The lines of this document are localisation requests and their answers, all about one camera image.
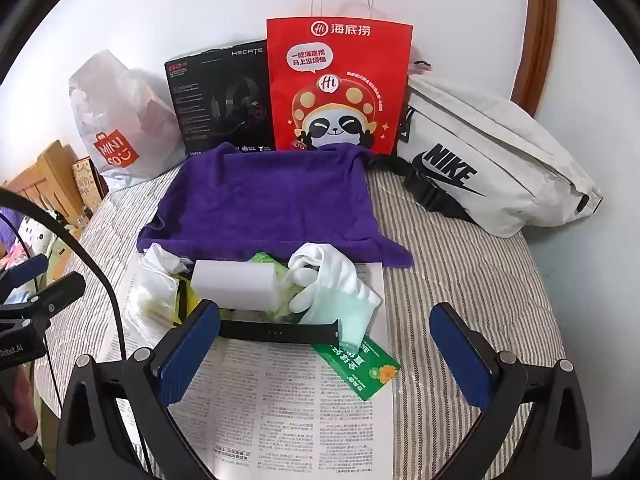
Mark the red paper bag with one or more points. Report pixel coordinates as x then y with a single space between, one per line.
340 60

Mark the person's left hand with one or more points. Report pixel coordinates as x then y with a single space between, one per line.
17 400

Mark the newspaper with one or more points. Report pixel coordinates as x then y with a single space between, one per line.
280 400

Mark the white sponge block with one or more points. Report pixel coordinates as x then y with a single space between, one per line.
230 285

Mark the pale green sheet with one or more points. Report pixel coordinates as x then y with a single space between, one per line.
67 247

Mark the green packet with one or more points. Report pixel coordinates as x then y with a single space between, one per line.
360 370

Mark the pale green cloth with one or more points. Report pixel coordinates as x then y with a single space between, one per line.
345 310

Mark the white glove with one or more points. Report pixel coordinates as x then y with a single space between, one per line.
320 265

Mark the black headset box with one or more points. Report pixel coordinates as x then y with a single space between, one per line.
215 105

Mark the white plastic shopping bag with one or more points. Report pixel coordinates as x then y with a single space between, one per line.
115 110

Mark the patterned box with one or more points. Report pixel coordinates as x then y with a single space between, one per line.
87 185

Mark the white waist bag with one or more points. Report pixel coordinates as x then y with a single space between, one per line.
500 160

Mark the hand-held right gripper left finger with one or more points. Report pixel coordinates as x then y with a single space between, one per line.
190 355

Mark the wooden headboard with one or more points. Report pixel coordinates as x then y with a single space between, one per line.
50 170

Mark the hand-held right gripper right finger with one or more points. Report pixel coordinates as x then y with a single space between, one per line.
462 360

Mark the colourful printed cloth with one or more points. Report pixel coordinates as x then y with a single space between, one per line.
30 235

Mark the wooden door frame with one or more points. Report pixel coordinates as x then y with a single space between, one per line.
537 35

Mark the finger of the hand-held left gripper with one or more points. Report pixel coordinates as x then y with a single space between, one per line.
27 267
55 292

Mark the purple towel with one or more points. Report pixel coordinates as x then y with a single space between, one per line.
265 200

